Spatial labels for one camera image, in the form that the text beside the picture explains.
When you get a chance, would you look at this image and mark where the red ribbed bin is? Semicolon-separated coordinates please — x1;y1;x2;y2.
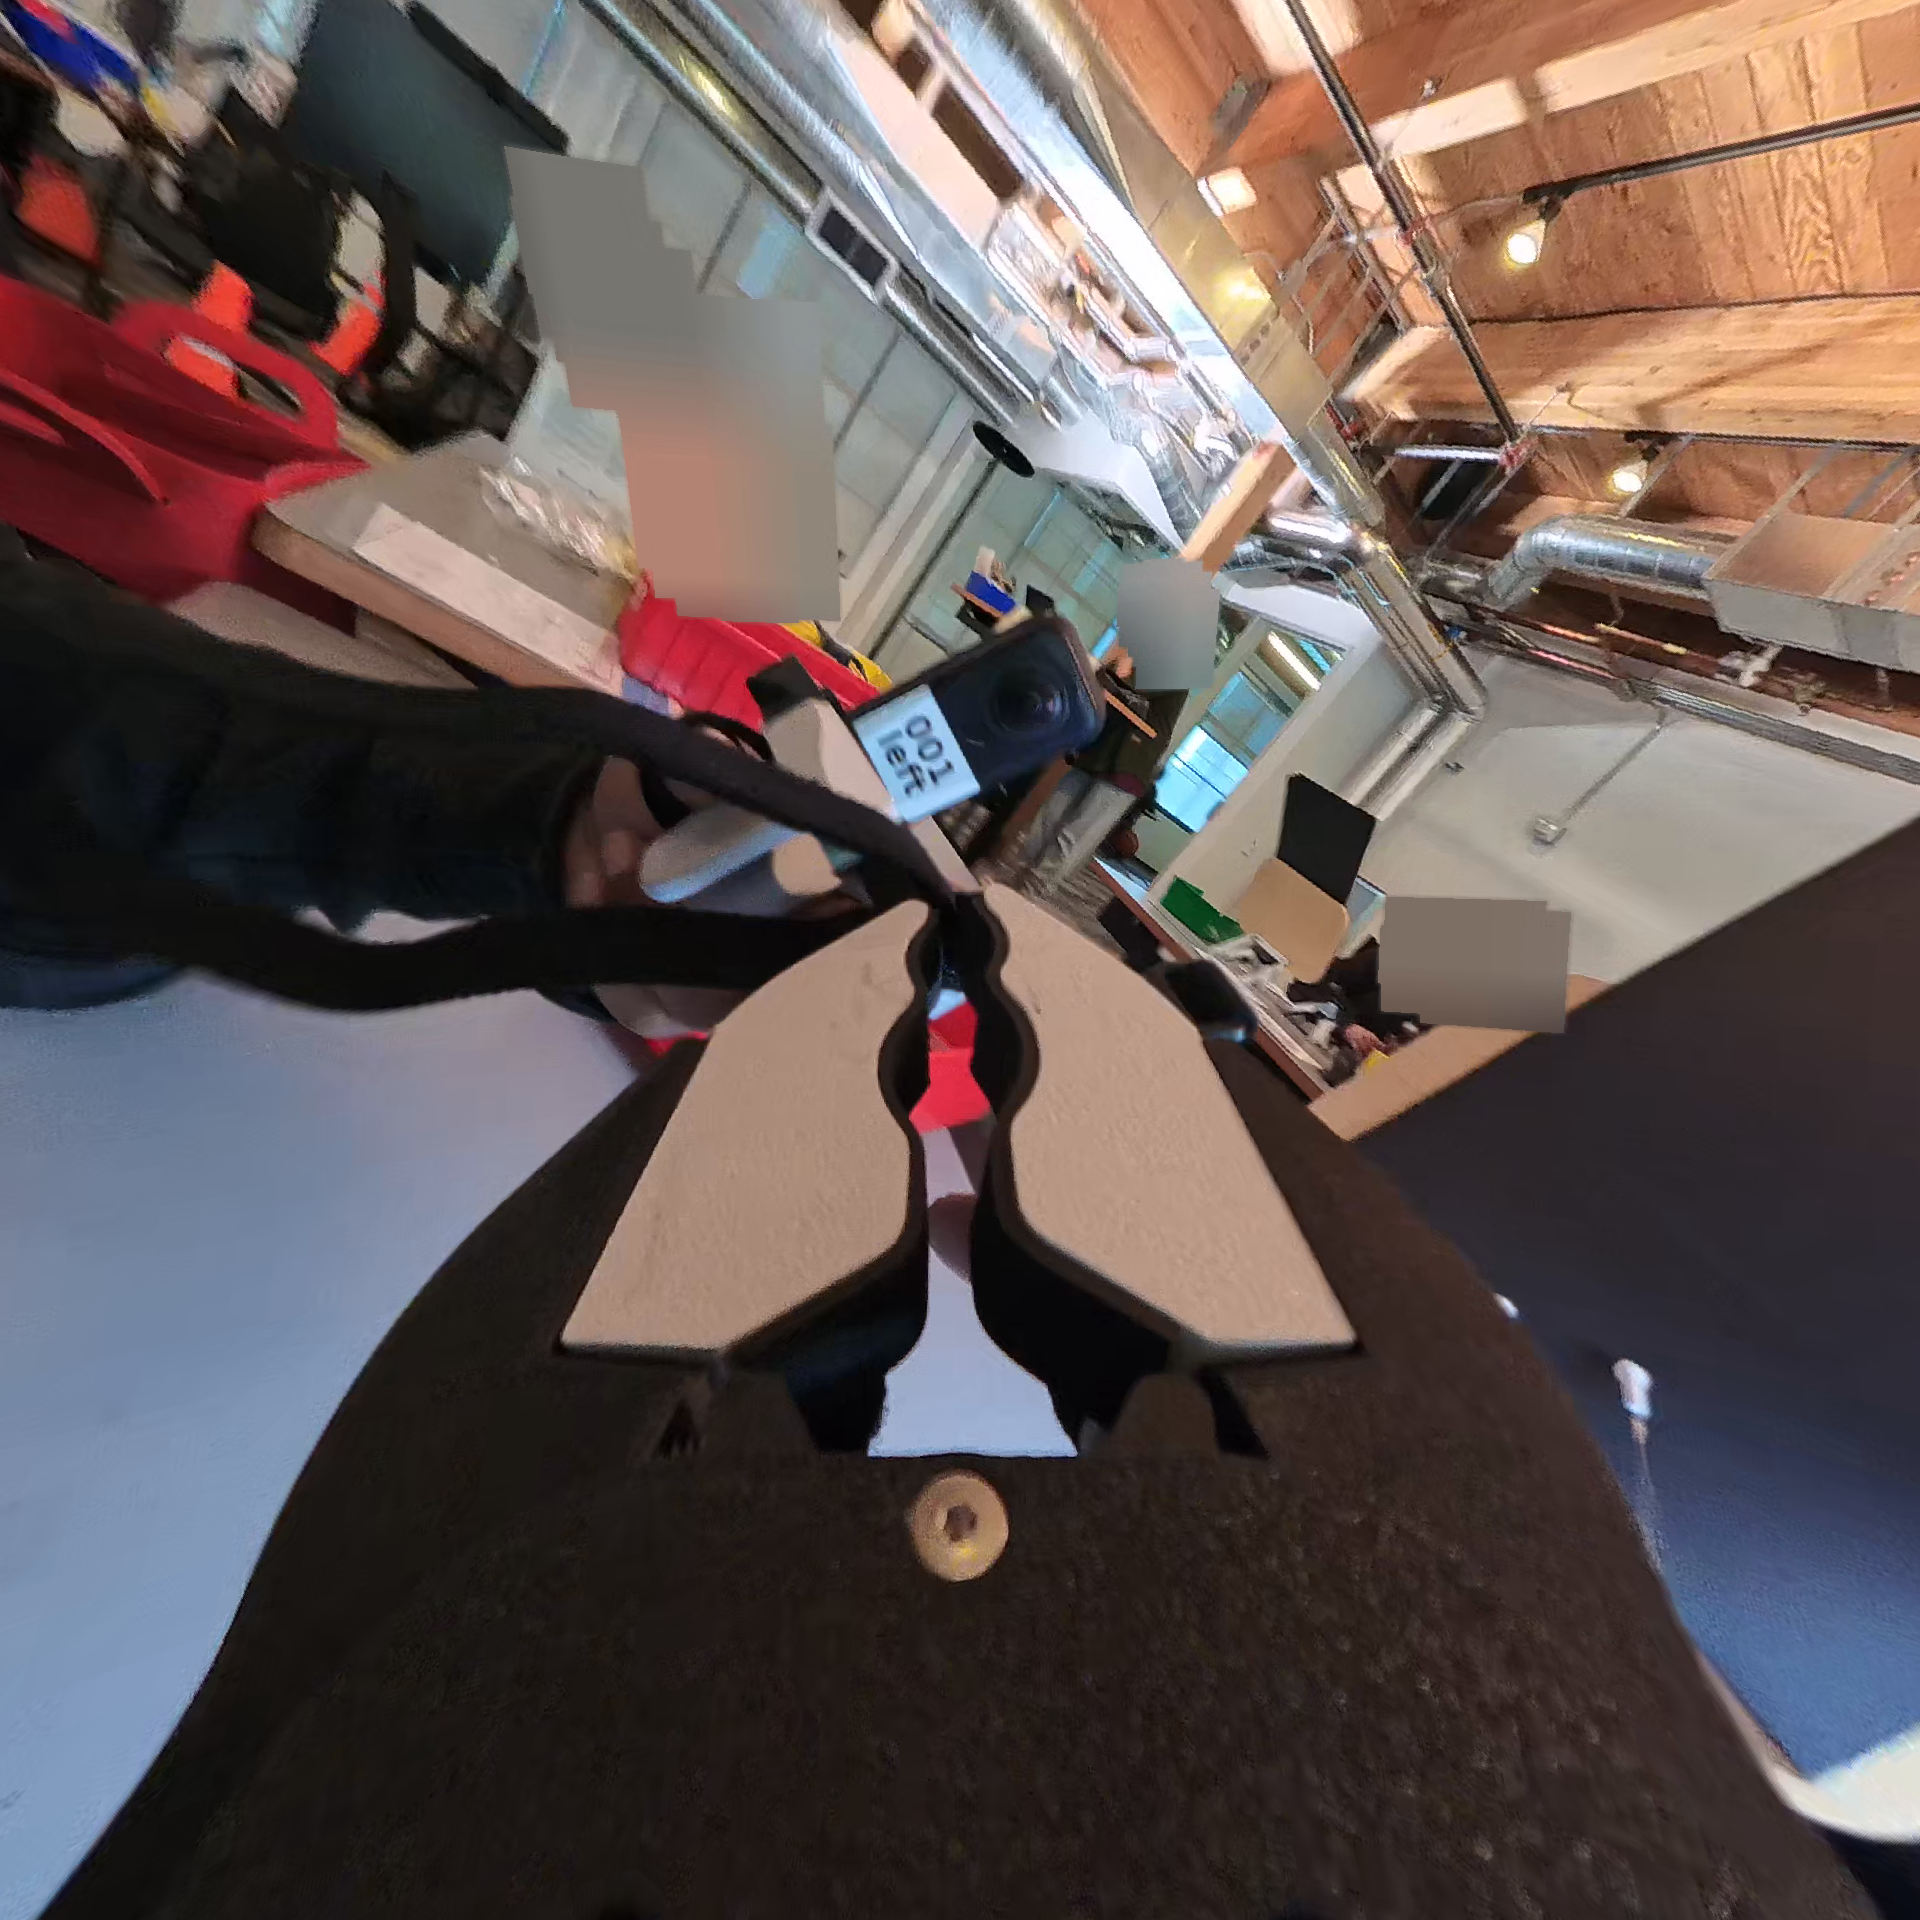
609;581;845;741

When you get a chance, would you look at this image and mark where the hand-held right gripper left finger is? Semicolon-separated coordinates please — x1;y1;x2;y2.
564;897;937;1357

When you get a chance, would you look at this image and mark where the red tote basket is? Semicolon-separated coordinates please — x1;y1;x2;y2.
0;266;373;603

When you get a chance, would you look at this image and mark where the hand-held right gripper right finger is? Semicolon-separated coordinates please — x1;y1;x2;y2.
961;890;1365;1367

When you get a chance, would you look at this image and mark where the black monitor screen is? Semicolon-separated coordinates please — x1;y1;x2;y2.
288;0;579;285

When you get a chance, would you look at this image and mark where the silver ventilation duct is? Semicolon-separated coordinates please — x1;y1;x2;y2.
579;0;1495;722
1482;513;1726;624

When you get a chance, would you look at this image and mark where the red plastic bin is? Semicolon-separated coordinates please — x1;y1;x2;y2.
903;991;1001;1142

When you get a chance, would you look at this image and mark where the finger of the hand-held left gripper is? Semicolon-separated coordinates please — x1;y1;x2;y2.
753;811;978;904
768;708;878;824

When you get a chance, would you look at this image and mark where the person's left hand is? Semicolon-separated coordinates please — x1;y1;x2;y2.
564;753;698;920

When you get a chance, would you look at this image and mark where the black office chair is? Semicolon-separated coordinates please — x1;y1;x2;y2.
181;143;426;368

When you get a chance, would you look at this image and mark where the black fabric strap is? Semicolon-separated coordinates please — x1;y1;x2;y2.
151;682;1001;1018

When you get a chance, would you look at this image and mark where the grey side table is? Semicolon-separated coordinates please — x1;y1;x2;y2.
250;443;639;696

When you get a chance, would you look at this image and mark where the wooden-rimmed black board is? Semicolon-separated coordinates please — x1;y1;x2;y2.
1242;772;1380;991
1308;811;1920;1841

